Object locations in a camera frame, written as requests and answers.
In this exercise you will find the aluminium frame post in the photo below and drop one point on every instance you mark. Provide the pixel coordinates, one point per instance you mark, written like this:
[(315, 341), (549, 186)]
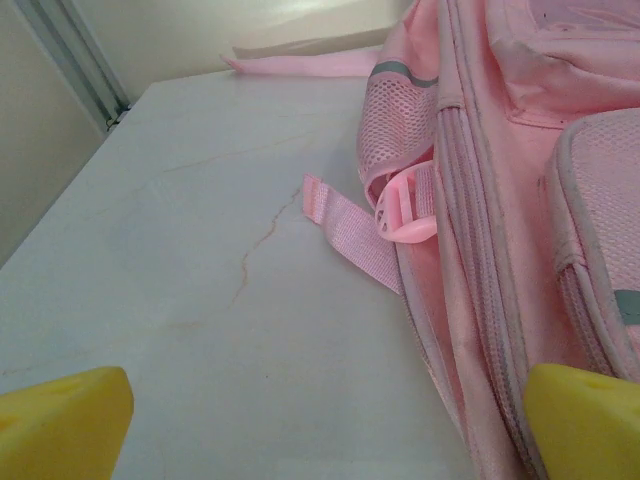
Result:
[(90, 60)]

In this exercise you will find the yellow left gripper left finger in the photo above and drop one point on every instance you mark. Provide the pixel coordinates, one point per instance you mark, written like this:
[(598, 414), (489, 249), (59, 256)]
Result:
[(60, 430)]

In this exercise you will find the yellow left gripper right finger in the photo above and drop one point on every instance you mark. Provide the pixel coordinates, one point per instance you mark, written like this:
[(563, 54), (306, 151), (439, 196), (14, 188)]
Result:
[(590, 430)]

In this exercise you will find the pink student backpack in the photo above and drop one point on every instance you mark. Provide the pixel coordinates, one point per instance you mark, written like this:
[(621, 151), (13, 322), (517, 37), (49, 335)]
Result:
[(475, 300)]

